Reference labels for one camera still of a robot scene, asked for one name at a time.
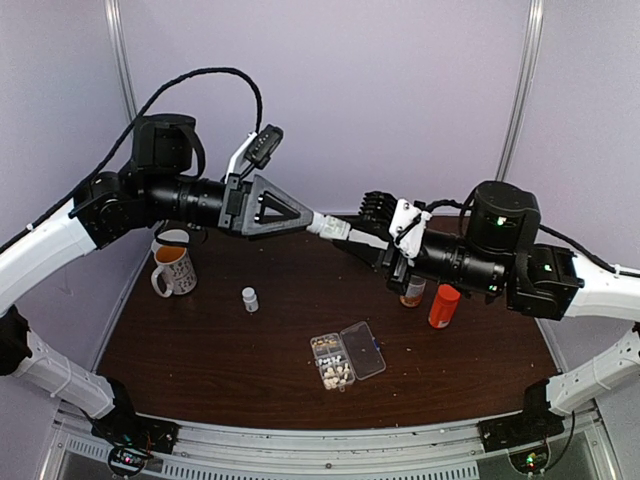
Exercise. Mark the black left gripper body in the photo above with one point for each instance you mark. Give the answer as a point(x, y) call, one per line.
point(232, 207)

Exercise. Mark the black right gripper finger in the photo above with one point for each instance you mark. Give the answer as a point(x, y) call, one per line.
point(379, 258)
point(370, 225)

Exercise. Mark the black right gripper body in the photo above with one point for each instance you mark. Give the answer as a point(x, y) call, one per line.
point(397, 277)

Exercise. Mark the grey capped vitamin bottle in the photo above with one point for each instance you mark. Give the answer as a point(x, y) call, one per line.
point(414, 292)

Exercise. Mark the small white pill bottle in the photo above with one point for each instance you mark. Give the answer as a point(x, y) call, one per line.
point(329, 227)

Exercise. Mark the orange pill bottle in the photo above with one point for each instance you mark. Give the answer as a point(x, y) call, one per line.
point(444, 306)

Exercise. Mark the clear plastic pill organizer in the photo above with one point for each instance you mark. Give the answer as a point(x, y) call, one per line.
point(359, 348)

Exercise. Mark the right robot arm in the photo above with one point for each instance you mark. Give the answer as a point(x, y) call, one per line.
point(495, 253)

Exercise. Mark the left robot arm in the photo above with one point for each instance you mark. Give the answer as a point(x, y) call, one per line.
point(163, 180)

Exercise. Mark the yellow pills in organizer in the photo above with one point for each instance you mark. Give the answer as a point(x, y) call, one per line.
point(324, 343)

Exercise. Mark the white pills group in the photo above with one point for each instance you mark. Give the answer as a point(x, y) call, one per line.
point(338, 371)
point(329, 360)

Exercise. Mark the white pills in organizer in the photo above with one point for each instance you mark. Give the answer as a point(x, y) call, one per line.
point(335, 382)

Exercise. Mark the floral mug yellow inside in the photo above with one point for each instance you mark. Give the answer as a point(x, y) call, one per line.
point(174, 274)

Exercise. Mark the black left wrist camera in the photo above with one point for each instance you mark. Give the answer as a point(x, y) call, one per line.
point(254, 153)

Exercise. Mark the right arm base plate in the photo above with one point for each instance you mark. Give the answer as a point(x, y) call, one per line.
point(519, 429)

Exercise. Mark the aluminium frame post left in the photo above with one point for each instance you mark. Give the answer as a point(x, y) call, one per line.
point(119, 50)

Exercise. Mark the aluminium frame post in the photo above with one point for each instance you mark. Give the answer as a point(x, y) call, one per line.
point(119, 50)
point(529, 60)

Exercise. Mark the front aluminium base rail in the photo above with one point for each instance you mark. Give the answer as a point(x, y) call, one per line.
point(452, 450)

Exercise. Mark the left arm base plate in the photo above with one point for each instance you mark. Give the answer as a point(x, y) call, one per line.
point(136, 432)

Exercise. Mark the aluminium frame post right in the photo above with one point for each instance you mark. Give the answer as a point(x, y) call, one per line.
point(529, 60)

